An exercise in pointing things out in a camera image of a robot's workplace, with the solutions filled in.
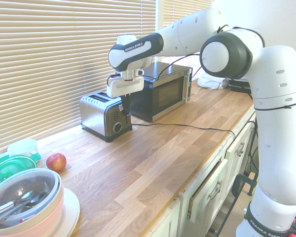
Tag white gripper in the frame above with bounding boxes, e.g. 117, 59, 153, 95
106, 76, 145, 117

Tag silver two-slot toaster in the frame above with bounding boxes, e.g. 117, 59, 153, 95
79, 90, 134, 143

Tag black microwave oven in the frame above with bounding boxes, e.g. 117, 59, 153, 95
129, 61, 193, 122

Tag wide beige window blind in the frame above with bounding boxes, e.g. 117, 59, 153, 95
0, 0, 157, 156

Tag white crumpled cloth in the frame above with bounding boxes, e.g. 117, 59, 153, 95
197, 73, 232, 90

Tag red apple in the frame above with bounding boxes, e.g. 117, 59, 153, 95
46, 153, 67, 173

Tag narrow beige window blind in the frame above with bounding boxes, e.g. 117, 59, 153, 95
162, 0, 212, 28

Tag white ceramic cup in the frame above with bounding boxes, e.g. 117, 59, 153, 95
6, 138, 39, 158

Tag white plate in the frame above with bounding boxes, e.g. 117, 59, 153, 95
54, 187, 81, 237

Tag black flat box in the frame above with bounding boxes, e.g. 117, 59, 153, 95
227, 78, 253, 95

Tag closed white drawer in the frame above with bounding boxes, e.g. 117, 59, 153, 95
224, 122, 254, 171

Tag open white drawer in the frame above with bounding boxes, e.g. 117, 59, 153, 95
188, 158, 229, 223

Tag metal spoon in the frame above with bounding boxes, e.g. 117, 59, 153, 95
13, 192, 46, 208

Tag glass bowl with utensils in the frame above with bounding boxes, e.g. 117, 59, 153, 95
0, 167, 65, 231

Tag green plastic container lid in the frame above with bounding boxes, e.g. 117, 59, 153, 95
0, 152, 42, 190

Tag green clamp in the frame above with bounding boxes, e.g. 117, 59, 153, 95
231, 173, 258, 197

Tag black toaster power cable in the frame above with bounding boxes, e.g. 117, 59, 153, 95
131, 122, 236, 142

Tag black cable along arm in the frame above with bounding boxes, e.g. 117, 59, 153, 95
155, 24, 266, 81

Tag silver-handled utensil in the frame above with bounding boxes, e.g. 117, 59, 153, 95
0, 200, 23, 224

